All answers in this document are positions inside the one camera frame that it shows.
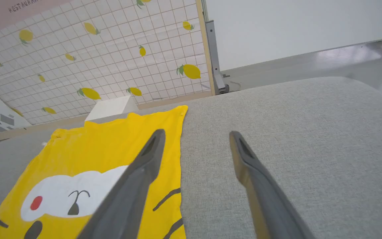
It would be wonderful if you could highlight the grey metal panel bracket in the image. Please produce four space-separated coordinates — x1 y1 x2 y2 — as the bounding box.
202 0 230 95

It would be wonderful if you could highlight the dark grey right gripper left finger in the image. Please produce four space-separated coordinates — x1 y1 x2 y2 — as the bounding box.
77 129 166 239

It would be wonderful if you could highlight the grey fabric sofa cushion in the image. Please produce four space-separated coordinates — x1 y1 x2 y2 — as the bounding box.
0 76 382 239

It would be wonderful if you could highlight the white box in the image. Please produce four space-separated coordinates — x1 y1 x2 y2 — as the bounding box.
84 95 139 122

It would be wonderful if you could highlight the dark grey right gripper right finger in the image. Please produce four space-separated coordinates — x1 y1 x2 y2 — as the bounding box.
229 130 316 239

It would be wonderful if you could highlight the yellow cartoon face garment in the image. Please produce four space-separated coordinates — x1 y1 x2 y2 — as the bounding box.
0 105 189 239

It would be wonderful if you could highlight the lemon print tiled panel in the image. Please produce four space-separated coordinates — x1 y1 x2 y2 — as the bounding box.
0 0 217 142

